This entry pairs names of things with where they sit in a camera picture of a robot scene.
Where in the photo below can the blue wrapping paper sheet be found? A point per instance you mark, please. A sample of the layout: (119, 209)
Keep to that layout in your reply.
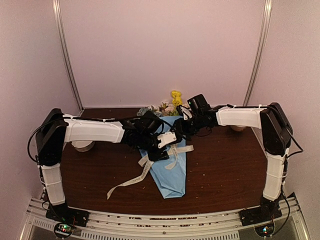
(170, 175)

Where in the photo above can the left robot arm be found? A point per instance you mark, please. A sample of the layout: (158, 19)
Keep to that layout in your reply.
(47, 142)

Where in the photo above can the white scalloped dish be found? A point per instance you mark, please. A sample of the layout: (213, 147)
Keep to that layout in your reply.
(83, 146)

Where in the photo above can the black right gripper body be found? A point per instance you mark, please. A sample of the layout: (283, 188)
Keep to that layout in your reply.
(191, 128)

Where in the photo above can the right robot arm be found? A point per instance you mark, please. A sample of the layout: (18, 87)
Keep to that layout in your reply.
(270, 119)

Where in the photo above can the aluminium corner post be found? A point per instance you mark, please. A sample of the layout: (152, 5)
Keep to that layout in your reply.
(66, 56)
(263, 36)

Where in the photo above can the cream printed ribbon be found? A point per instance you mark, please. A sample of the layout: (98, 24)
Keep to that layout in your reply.
(146, 164)

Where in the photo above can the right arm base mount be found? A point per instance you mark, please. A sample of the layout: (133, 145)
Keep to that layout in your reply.
(262, 217)

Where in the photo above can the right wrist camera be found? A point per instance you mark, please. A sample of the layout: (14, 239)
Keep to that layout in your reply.
(185, 112)

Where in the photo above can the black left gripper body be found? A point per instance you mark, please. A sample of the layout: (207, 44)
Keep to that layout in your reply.
(146, 142)

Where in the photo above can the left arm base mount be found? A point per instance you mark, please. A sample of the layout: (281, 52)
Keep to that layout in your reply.
(67, 219)

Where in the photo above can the right aluminium corner post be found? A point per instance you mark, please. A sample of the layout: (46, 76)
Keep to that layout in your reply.
(263, 36)

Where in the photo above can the left aluminium corner post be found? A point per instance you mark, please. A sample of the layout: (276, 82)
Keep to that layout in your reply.
(66, 56)

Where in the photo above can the front aluminium rail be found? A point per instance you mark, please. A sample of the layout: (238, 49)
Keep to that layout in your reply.
(225, 225)

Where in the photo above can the white ceramic bowl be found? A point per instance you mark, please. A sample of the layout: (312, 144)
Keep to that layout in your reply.
(237, 128)

